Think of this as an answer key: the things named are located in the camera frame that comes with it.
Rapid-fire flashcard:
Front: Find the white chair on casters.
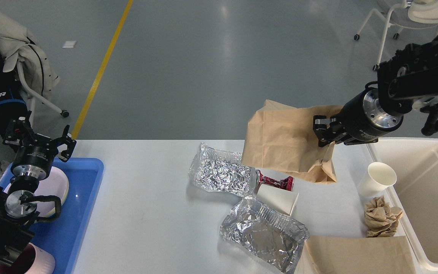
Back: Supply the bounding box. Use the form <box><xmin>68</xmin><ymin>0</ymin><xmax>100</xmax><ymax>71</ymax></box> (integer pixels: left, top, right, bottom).
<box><xmin>353</xmin><ymin>0</ymin><xmax>438</xmax><ymax>71</ymax></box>

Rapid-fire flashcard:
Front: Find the crumpled foil tray upper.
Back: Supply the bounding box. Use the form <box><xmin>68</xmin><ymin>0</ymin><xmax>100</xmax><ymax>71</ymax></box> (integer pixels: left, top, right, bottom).
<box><xmin>188</xmin><ymin>143</ymin><xmax>260</xmax><ymax>198</ymax></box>

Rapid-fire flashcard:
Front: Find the white chair with jacket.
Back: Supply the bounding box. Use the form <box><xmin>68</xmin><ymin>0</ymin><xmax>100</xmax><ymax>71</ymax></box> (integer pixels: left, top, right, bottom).
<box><xmin>16</xmin><ymin>61</ymin><xmax>70</xmax><ymax>125</ymax></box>

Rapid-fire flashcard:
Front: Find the white paper cup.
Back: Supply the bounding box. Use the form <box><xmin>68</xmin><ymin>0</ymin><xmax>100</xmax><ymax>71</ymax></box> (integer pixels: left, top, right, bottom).
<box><xmin>257</xmin><ymin>184</ymin><xmax>299</xmax><ymax>216</ymax></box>
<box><xmin>357</xmin><ymin>162</ymin><xmax>397</xmax><ymax>198</ymax></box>

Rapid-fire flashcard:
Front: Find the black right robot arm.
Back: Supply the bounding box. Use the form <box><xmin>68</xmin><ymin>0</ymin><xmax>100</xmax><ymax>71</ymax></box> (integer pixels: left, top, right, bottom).
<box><xmin>313</xmin><ymin>35</ymin><xmax>438</xmax><ymax>147</ymax></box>

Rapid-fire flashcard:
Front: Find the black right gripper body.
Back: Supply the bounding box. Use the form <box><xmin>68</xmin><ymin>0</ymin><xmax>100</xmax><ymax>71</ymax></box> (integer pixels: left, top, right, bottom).
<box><xmin>335</xmin><ymin>88</ymin><xmax>403</xmax><ymax>145</ymax></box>

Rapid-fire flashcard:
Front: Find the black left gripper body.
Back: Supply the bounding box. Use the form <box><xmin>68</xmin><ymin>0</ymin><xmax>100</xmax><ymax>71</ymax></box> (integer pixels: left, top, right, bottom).
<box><xmin>11</xmin><ymin>146</ymin><xmax>59</xmax><ymax>180</ymax></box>

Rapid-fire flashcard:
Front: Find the crumpled foil tray lower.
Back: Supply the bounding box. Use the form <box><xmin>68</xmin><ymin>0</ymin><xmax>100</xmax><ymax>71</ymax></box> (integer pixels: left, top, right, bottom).
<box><xmin>219</xmin><ymin>196</ymin><xmax>310</xmax><ymax>274</ymax></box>

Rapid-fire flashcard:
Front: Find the crumpled brown paper ball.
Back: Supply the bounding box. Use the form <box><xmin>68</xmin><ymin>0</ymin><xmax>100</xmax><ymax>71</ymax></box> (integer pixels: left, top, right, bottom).
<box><xmin>364</xmin><ymin>196</ymin><xmax>403</xmax><ymax>238</ymax></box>

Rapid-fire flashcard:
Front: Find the pink ribbed mug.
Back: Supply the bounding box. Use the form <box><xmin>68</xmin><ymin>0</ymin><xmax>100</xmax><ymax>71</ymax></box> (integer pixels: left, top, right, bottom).
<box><xmin>0</xmin><ymin>243</ymin><xmax>56</xmax><ymax>274</ymax></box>

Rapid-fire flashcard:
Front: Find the blue plastic tray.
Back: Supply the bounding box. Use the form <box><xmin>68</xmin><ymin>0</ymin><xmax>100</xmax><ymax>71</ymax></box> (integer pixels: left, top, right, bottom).
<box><xmin>0</xmin><ymin>157</ymin><xmax>104</xmax><ymax>274</ymax></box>

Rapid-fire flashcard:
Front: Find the white plastic bin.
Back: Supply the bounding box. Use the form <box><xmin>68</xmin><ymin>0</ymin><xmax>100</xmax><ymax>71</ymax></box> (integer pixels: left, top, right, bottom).
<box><xmin>367</xmin><ymin>137</ymin><xmax>438</xmax><ymax>271</ymax></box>

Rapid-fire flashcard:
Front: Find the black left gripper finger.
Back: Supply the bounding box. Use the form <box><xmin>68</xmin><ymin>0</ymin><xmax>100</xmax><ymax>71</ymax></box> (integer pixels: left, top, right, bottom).
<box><xmin>2</xmin><ymin>111</ymin><xmax>38</xmax><ymax>147</ymax></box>
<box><xmin>50</xmin><ymin>125</ymin><xmax>77</xmax><ymax>162</ymax></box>

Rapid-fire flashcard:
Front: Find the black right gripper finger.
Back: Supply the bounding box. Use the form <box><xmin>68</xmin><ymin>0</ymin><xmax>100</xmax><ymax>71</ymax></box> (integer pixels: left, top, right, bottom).
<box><xmin>313</xmin><ymin>116</ymin><xmax>343</xmax><ymax>148</ymax></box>

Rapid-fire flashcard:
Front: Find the pink plate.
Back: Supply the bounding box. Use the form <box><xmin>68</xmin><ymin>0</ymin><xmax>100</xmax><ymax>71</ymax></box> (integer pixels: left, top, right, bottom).
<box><xmin>4</xmin><ymin>167</ymin><xmax>69</xmax><ymax>218</ymax></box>

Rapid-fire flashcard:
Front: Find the beige jacket on chair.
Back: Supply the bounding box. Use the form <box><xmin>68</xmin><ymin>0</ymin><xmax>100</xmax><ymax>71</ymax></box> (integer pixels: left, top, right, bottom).
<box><xmin>0</xmin><ymin>12</ymin><xmax>60</xmax><ymax>101</ymax></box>

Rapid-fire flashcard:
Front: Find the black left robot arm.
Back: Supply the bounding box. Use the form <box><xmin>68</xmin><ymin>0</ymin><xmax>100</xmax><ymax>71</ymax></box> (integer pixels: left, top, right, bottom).
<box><xmin>0</xmin><ymin>113</ymin><xmax>76</xmax><ymax>266</ymax></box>

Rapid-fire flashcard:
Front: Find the crumpled foil tray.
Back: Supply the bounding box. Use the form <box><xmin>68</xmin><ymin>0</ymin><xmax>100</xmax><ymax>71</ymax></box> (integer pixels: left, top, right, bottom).
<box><xmin>188</xmin><ymin>143</ymin><xmax>260</xmax><ymax>198</ymax></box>
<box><xmin>219</xmin><ymin>196</ymin><xmax>310</xmax><ymax>274</ymax></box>

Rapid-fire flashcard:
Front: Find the white paper cup lying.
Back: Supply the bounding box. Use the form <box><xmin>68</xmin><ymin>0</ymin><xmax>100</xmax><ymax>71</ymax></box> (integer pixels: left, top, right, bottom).
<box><xmin>257</xmin><ymin>184</ymin><xmax>299</xmax><ymax>216</ymax></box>

